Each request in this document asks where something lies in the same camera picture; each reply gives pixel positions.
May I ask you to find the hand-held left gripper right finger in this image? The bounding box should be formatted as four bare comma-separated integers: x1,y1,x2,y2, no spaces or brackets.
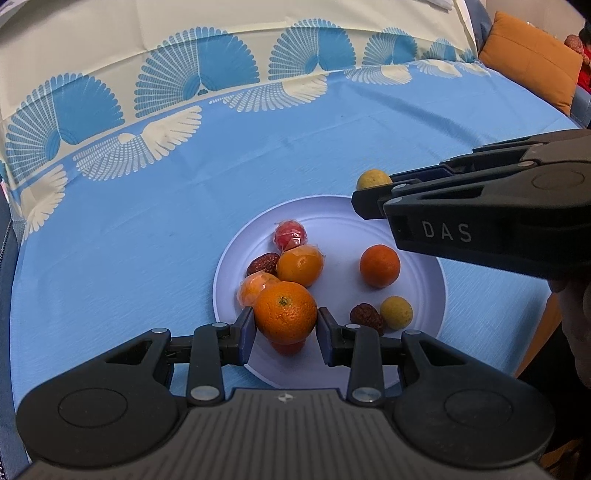
318,307,462,403

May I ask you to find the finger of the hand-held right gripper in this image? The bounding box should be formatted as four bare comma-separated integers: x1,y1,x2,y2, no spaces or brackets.
352,159,548,220
390,130,591,184

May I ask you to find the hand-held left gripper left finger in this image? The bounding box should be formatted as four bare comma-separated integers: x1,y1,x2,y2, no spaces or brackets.
107,305,257,403

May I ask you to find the yellow-green round fruit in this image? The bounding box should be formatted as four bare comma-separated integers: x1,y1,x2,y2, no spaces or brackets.
380,296,414,330
355,169,393,191

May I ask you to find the pale blue round plate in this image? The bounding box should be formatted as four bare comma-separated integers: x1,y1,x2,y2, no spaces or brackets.
212,195,448,391

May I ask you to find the plastic-wrapped orange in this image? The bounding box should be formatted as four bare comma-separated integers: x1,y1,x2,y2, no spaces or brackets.
237,272,281,309
276,244,325,289

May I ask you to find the orange with green stem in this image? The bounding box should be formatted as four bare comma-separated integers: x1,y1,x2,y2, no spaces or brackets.
254,281,318,344

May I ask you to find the dried red date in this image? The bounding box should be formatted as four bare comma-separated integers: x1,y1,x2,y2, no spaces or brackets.
350,303,386,337
246,252,281,278

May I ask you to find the person's right hand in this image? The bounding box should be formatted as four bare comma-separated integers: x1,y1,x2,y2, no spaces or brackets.
547,276,591,387

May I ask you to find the bare orange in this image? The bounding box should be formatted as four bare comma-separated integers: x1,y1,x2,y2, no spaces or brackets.
359,244,401,289

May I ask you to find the blue fan-patterned tablecloth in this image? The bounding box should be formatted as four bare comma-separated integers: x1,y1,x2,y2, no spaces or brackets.
0,0,580,467

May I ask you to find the orange pillow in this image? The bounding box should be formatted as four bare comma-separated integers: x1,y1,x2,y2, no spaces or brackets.
479,11,583,116

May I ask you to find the red fabric object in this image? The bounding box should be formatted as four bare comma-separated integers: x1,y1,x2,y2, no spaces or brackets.
564,34,591,93

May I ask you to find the blue sofa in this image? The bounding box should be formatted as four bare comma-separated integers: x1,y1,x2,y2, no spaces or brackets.
0,178,29,472

